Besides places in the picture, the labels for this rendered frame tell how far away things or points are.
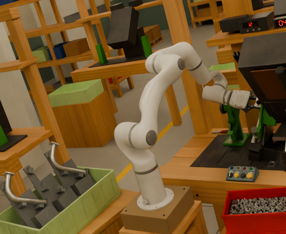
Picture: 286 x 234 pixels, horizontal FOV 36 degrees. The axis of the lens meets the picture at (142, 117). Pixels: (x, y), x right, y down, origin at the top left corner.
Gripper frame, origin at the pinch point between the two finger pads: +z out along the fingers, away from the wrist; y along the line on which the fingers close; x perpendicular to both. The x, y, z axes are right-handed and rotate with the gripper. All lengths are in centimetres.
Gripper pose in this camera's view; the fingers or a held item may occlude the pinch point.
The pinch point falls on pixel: (258, 103)
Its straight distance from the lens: 243.8
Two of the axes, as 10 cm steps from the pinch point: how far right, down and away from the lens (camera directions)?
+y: 3.4, -9.2, 2.0
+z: 8.5, 2.1, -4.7
